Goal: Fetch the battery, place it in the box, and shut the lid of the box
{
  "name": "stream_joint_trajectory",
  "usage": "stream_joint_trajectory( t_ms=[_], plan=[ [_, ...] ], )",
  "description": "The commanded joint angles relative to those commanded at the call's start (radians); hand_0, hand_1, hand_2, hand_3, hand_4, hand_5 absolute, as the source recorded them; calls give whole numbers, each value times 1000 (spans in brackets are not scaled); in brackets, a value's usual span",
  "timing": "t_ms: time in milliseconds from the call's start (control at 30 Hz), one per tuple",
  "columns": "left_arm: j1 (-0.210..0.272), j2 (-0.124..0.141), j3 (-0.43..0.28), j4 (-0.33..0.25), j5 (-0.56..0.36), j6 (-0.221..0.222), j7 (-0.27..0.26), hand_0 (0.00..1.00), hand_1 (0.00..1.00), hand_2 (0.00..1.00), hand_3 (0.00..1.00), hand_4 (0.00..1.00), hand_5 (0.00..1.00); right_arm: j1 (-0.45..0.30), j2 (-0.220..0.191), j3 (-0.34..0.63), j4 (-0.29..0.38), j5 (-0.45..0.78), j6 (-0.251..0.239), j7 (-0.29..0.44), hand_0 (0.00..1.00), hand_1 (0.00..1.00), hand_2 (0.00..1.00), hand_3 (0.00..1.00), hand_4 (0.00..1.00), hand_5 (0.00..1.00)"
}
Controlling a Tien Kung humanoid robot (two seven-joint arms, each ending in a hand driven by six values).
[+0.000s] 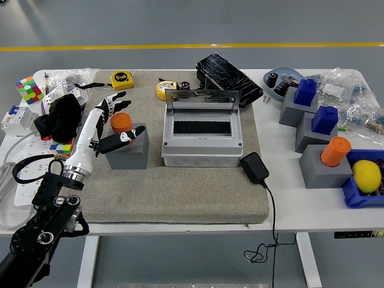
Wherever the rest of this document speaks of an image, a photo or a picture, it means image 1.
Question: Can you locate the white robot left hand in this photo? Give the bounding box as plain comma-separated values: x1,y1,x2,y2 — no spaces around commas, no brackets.
63,91,146,176

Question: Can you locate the grey lidded junction box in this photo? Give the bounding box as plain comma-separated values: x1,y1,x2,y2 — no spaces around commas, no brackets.
161,88,244,167

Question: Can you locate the small colourful puzzle cube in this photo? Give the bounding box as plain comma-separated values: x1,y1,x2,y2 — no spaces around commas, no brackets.
49,137,76,157

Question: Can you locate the black cloth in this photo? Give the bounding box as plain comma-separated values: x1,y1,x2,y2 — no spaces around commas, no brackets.
33,93,83,142

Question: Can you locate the grey block with round hole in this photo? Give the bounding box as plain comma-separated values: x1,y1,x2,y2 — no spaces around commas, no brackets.
105,122,150,170

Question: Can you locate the white printed carton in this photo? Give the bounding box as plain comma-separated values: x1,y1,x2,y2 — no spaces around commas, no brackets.
40,82,89,116

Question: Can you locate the clear bag of dark parts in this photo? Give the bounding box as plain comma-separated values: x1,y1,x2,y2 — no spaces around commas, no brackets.
44,68,100,91

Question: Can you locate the white circuit breaker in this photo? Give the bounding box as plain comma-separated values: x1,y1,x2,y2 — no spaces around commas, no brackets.
1,104,40,137

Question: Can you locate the yellow square tape measure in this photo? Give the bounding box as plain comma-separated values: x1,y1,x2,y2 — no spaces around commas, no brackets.
74,70,135,91

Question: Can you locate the large colourful puzzle cube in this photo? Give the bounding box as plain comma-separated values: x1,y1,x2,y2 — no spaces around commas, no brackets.
14,76,45,106

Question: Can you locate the yellow round tape measure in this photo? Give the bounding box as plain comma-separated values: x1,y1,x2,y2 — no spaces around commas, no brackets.
156,78,180,101

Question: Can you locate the grey-brown mat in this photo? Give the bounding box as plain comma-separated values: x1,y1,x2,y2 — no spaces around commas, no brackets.
67,69,270,224

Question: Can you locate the white table leg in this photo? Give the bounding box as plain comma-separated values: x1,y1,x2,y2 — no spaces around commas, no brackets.
77,235,100,288
295,232,323,288

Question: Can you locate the black power adapter plug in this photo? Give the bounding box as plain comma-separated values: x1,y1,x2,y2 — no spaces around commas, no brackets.
239,152,270,188

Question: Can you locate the dark brown capacitor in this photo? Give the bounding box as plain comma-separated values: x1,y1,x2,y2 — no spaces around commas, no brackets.
273,80,290,95

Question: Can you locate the grey block holder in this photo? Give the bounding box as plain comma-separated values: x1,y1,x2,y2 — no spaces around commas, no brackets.
298,144,354,190
278,86,319,127
295,111,340,154

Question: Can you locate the blue-grey oval tray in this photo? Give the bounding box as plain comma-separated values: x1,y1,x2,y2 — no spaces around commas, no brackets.
263,66,307,102

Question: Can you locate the blue block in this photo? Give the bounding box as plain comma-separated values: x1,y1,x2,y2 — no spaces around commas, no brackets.
311,105,339,135
293,78,318,106

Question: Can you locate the clear bag with white label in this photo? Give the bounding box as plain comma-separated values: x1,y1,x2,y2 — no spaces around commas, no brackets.
305,67,376,104

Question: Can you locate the blue plastic bin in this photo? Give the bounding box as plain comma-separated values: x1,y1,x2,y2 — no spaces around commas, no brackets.
341,149,384,209

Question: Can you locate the clear bag of small parts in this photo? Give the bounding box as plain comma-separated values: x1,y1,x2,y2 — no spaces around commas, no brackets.
338,98,384,145

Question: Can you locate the yellow lemon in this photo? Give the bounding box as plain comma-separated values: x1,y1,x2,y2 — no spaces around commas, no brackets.
352,160,382,194

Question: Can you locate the black table control panel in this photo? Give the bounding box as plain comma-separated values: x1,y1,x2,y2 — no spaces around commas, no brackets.
334,230,384,240

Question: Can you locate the black adapter cord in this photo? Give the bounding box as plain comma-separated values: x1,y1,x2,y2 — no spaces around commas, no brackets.
243,183,298,288

